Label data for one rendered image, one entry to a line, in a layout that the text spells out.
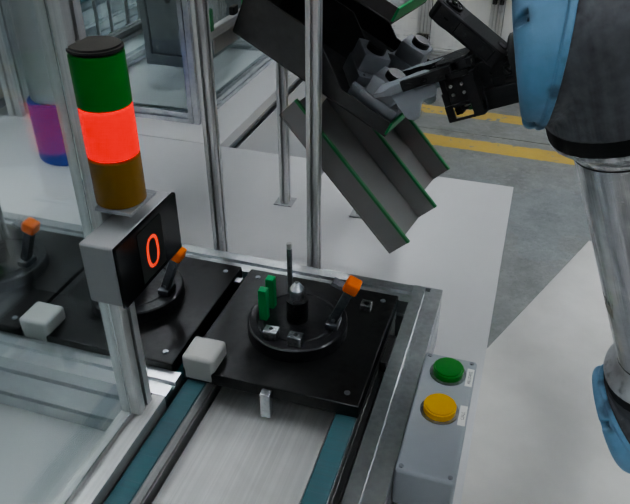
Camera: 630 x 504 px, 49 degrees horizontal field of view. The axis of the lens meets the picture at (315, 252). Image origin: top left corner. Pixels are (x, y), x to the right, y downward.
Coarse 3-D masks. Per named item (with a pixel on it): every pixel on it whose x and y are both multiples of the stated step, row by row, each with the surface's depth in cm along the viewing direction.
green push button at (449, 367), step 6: (438, 360) 92; (444, 360) 92; (450, 360) 92; (456, 360) 92; (438, 366) 91; (444, 366) 91; (450, 366) 91; (456, 366) 91; (462, 366) 91; (438, 372) 90; (444, 372) 90; (450, 372) 90; (456, 372) 90; (462, 372) 90; (438, 378) 90; (444, 378) 89; (450, 378) 89; (456, 378) 89
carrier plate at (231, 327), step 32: (256, 288) 105; (320, 288) 105; (224, 320) 99; (352, 320) 99; (384, 320) 99; (256, 352) 93; (352, 352) 93; (224, 384) 90; (256, 384) 88; (288, 384) 88; (320, 384) 88; (352, 384) 88; (352, 416) 86
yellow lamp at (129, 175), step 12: (96, 168) 65; (108, 168) 65; (120, 168) 65; (132, 168) 66; (96, 180) 66; (108, 180) 65; (120, 180) 66; (132, 180) 66; (144, 180) 69; (96, 192) 67; (108, 192) 66; (120, 192) 66; (132, 192) 67; (144, 192) 69; (108, 204) 67; (120, 204) 67; (132, 204) 67
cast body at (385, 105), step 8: (384, 72) 99; (392, 72) 98; (400, 72) 99; (376, 80) 98; (384, 80) 98; (392, 80) 98; (352, 88) 102; (360, 88) 102; (368, 88) 99; (376, 88) 98; (360, 96) 100; (368, 96) 100; (368, 104) 100; (376, 104) 100; (384, 104) 99; (392, 104) 99; (384, 112) 100; (392, 112) 99; (400, 112) 101; (392, 120) 100
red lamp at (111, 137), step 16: (80, 112) 62; (112, 112) 62; (128, 112) 63; (96, 128) 63; (112, 128) 63; (128, 128) 64; (96, 144) 63; (112, 144) 64; (128, 144) 64; (96, 160) 64; (112, 160) 64
